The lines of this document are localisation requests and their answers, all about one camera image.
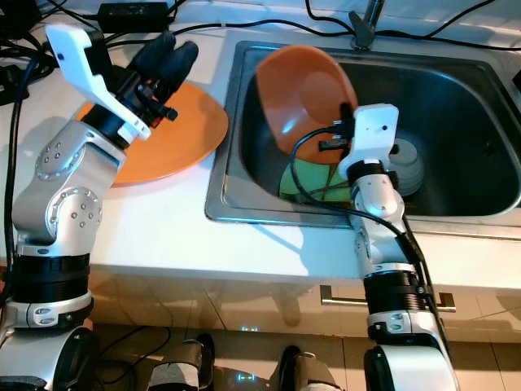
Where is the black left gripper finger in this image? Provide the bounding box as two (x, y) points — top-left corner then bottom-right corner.
(159, 41), (201, 103)
(130, 31), (177, 78)

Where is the white cabinet drawer front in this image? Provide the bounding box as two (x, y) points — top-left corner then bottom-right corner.
(199, 279), (521, 333)

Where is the green plate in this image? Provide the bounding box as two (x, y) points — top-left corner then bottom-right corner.
(279, 159), (357, 204)

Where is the orange plastic bowl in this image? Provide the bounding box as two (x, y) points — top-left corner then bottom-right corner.
(254, 45), (361, 164)

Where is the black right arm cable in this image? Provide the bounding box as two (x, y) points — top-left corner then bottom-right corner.
(289, 126), (449, 327)

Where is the orange plastic plate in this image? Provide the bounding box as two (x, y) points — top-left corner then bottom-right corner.
(81, 81), (229, 187)

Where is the grey robot right foot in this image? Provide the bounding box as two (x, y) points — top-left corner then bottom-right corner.
(281, 346), (343, 391)

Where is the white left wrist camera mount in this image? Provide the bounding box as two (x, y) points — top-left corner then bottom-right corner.
(45, 23), (141, 141)

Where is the grey robot foot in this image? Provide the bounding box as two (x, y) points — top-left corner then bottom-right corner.
(147, 334), (217, 391)
(281, 346), (343, 391)

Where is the grey robot left foot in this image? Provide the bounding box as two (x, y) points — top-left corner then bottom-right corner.
(147, 334), (217, 391)

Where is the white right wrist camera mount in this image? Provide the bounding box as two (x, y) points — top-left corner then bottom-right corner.
(338, 103), (401, 182)

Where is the white bowl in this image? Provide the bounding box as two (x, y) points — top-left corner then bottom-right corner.
(391, 138), (427, 198)

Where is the dark metal faucet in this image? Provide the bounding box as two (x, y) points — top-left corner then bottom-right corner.
(348, 0), (385, 51)

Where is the stainless steel sink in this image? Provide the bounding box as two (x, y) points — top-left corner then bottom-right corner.
(205, 39), (521, 222)

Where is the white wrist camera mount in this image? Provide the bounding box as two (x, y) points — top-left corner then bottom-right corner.
(338, 103), (401, 182)
(45, 23), (141, 141)

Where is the black electronics box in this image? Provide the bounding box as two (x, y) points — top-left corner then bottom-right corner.
(0, 0), (42, 37)

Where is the black power adapter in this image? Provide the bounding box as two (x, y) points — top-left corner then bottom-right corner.
(98, 2), (170, 32)

